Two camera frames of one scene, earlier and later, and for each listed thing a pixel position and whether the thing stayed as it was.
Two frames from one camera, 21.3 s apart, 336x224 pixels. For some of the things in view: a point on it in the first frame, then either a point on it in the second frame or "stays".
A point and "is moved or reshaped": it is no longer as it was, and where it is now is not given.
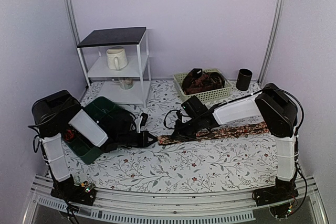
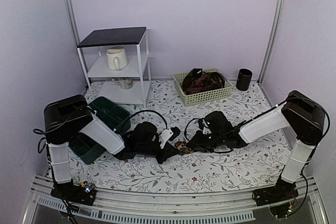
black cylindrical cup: (243, 79) stays
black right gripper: (178, 130) → (198, 144)
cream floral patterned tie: (232, 130) is moved or reshaped
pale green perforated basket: (203, 95) stays
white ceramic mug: (116, 57) stays
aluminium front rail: (177, 206) stays
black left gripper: (144, 143) → (168, 153)
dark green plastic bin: (103, 109) stays
